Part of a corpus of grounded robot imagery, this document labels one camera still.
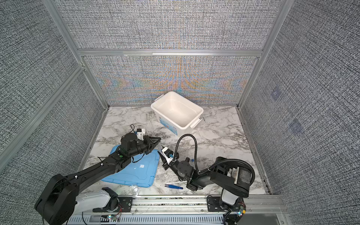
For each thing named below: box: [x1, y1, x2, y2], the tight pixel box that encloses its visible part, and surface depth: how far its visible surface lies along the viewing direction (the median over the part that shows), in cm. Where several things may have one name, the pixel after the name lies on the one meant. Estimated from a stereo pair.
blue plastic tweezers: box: [164, 184, 184, 190], surface depth 81 cm
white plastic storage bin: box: [150, 90, 204, 137], surface depth 102 cm
